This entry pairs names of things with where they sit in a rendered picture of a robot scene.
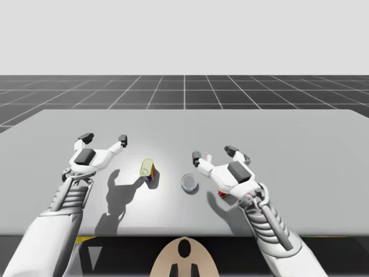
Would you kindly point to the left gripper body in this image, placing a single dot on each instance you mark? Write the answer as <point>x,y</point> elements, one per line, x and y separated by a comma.
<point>98,158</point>

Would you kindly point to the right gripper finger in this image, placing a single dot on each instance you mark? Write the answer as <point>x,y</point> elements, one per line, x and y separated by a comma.
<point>233,150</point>
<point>205,166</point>

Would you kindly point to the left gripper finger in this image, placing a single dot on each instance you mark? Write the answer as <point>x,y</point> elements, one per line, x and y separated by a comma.
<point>85,138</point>
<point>123,140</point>

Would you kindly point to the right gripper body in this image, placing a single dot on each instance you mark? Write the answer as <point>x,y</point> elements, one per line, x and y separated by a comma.
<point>225,179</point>

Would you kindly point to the red and white carton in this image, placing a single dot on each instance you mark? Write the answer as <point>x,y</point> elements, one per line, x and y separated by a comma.
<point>209,158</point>

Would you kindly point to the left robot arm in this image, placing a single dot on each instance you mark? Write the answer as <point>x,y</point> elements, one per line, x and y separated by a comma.
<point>49,231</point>

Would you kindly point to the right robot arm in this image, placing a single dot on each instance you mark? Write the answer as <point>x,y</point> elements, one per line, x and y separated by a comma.
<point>276,231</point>

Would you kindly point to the tan robot part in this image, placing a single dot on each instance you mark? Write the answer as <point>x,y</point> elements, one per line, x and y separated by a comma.
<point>184,265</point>

